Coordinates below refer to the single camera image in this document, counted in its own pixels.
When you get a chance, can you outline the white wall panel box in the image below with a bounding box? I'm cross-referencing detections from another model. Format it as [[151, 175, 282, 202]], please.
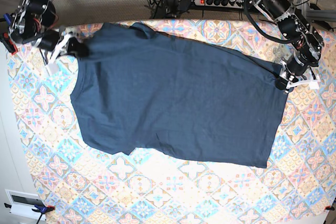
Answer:
[[5, 189, 43, 220]]

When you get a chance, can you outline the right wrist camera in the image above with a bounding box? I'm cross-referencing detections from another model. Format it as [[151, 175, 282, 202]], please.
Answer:
[[46, 63, 60, 76]]

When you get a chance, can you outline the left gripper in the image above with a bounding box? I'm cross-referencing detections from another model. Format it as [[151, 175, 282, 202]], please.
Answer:
[[275, 56, 308, 91]]

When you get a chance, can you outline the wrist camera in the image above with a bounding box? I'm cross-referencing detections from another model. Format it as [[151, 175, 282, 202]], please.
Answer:
[[46, 63, 60, 76], [308, 79, 320, 90]]

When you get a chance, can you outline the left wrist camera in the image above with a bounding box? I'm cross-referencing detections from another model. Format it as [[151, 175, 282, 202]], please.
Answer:
[[308, 79, 320, 90]]

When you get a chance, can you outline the patterned tablecloth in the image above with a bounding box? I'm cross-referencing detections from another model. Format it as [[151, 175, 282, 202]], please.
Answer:
[[4, 31, 335, 223]]

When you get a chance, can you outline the dark blue t-shirt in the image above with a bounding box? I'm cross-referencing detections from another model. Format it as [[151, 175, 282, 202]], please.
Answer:
[[70, 23, 287, 168]]

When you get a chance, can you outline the orange clamp bottom right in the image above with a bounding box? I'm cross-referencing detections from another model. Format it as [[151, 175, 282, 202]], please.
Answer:
[[325, 206, 335, 211]]

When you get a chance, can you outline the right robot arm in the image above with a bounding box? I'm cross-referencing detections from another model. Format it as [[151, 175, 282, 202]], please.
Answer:
[[4, 0, 89, 58]]

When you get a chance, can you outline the red black clamp left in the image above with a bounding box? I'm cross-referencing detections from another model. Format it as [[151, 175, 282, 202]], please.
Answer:
[[0, 33, 18, 55]]

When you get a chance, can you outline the white power strip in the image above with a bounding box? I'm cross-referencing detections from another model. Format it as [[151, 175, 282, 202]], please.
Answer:
[[194, 0, 243, 9]]

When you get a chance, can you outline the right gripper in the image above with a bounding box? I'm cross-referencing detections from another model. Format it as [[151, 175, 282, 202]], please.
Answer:
[[35, 30, 89, 58]]

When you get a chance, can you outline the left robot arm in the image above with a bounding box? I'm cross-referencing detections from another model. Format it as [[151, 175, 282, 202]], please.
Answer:
[[243, 0, 324, 93]]

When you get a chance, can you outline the blue orange clamp bottom left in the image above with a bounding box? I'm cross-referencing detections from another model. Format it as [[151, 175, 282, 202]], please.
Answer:
[[4, 203, 55, 223]]

